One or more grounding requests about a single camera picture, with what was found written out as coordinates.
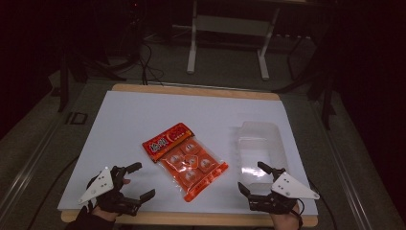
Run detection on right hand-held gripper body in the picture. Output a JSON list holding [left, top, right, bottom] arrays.
[[247, 168, 321, 216]]

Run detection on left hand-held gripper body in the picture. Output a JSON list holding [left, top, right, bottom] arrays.
[[78, 165, 142, 217]]

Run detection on clear plastic box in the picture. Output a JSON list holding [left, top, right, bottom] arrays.
[[234, 120, 289, 194]]

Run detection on red orange snack packet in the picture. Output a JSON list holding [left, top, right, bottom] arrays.
[[142, 122, 230, 203]]

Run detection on person's left hand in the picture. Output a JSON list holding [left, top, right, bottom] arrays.
[[91, 177, 132, 222]]

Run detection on person's right hand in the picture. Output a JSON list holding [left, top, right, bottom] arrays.
[[269, 203, 303, 230]]

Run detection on white table mat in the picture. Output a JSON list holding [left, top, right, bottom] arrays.
[[56, 90, 319, 216]]

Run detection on black floor socket box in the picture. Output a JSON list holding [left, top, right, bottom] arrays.
[[64, 111, 89, 126]]

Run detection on black stand legs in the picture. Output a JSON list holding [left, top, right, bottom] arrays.
[[56, 47, 128, 113], [272, 34, 338, 131]]

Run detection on black cable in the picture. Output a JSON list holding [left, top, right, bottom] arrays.
[[137, 40, 166, 86], [306, 177, 339, 230], [26, 155, 80, 230]]

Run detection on grey metal floor rail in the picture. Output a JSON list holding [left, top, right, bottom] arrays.
[[309, 94, 375, 230], [0, 108, 72, 221]]

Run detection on white metal stand frame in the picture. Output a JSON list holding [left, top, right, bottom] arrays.
[[186, 0, 282, 81]]

